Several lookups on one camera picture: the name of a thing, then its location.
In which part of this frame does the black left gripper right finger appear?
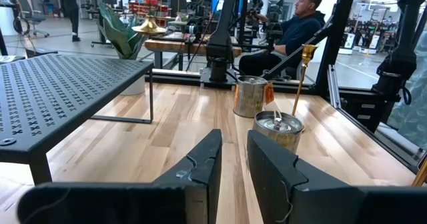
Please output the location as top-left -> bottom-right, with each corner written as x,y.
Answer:
246,129 -> 427,224

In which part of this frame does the grey office chair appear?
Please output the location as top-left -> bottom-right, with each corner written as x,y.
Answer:
14,0 -> 50,39

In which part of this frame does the orange paper tag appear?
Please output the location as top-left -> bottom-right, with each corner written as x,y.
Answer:
264,81 -> 276,105

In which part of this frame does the gold bell-shaped ornament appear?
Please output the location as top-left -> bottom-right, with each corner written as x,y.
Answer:
131,15 -> 167,36

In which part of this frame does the rack with red bins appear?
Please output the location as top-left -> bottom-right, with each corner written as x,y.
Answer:
128,0 -> 171,18

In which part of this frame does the black perforated metal shelf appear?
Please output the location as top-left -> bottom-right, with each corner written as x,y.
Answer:
0,53 -> 155,185

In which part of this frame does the background wooden table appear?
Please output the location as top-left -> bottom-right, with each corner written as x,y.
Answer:
144,38 -> 243,72

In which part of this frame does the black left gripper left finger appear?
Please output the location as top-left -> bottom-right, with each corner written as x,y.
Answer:
16,129 -> 223,224

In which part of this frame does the silver frame bracket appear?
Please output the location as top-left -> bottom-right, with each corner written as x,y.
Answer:
326,65 -> 342,110

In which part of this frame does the silver candle tin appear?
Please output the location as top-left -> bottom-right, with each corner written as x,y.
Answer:
252,110 -> 305,154

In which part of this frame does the medium gold candlestick holder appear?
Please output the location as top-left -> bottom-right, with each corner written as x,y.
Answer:
291,43 -> 319,117

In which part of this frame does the green snake plant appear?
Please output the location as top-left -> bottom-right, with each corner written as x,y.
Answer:
97,2 -> 150,61

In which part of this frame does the person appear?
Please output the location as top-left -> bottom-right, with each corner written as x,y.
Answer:
238,0 -> 327,79
61,0 -> 83,43

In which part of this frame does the orange label candle tin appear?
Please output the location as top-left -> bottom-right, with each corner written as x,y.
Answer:
232,75 -> 270,119

